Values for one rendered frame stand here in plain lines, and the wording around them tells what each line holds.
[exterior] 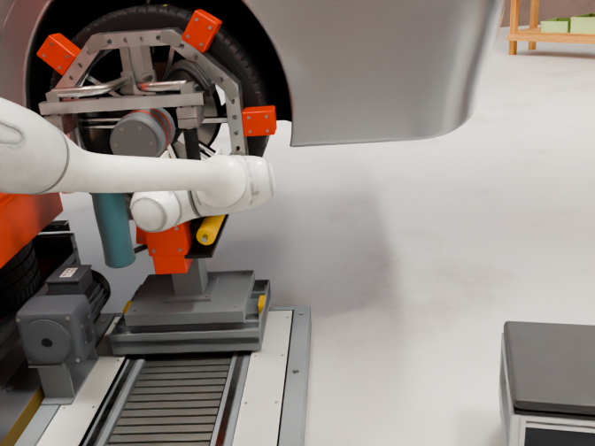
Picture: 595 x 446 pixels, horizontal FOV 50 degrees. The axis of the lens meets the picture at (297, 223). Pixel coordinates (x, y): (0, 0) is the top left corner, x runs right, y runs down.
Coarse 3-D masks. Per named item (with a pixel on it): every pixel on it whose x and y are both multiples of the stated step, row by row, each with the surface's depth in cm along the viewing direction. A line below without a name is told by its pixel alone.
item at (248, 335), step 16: (256, 288) 232; (128, 304) 227; (256, 304) 227; (256, 320) 212; (112, 336) 211; (128, 336) 210; (144, 336) 210; (160, 336) 210; (176, 336) 209; (192, 336) 209; (208, 336) 209; (224, 336) 208; (240, 336) 208; (256, 336) 208; (128, 352) 213; (144, 352) 212; (160, 352) 212; (176, 352) 212
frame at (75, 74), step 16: (112, 32) 175; (128, 32) 171; (144, 32) 171; (160, 32) 170; (176, 32) 170; (96, 48) 173; (112, 48) 173; (176, 48) 172; (192, 48) 172; (80, 64) 179; (208, 64) 173; (64, 80) 177; (80, 80) 178; (224, 80) 174; (240, 96) 180; (240, 112) 178; (240, 128) 179; (80, 144) 190; (240, 144) 181; (128, 208) 190
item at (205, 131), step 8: (152, 64) 196; (160, 64) 196; (160, 72) 197; (184, 72) 196; (160, 80) 198; (176, 80) 197; (192, 80) 197; (120, 88) 199; (128, 88) 199; (208, 96) 199; (208, 104) 200; (216, 104) 200; (208, 112) 201; (216, 112) 201; (176, 128) 199; (200, 128) 203; (208, 128) 203; (216, 128) 205; (200, 136) 204; (208, 136) 204; (176, 144) 205; (184, 152) 206
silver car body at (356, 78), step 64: (0, 0) 183; (256, 0) 177; (320, 0) 176; (384, 0) 175; (448, 0) 175; (0, 64) 188; (320, 64) 183; (384, 64) 182; (448, 64) 182; (320, 128) 190; (384, 128) 189; (448, 128) 190
